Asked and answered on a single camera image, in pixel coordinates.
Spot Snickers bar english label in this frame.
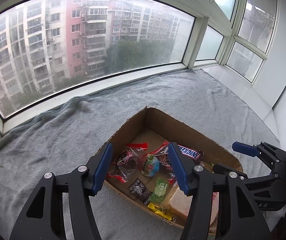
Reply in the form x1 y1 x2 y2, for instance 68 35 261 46
178 145 204 163

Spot red clear snack bag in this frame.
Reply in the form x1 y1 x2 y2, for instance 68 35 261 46
106 142 148 183
151 141 176 185

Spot dark green candy packet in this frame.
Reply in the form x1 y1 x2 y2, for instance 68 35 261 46
149 178 169 204

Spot round jelly cup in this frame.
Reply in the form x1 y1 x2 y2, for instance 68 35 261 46
141 154 160 177

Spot bread loaf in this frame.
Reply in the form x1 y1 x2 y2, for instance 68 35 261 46
167 188 220 228

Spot black small snack packet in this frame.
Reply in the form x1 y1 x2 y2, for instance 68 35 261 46
128 178 152 206

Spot yellow candy wrapper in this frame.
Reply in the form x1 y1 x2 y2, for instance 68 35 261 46
147 202 175 222

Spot white gloved right hand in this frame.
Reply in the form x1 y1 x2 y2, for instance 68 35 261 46
262 204 286 232

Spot brown cardboard box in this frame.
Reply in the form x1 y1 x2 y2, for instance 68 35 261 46
106 108 243 229

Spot grey blanket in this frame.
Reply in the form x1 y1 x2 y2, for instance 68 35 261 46
0 70 280 239

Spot white window frame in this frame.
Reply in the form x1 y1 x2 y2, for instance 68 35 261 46
0 0 280 139

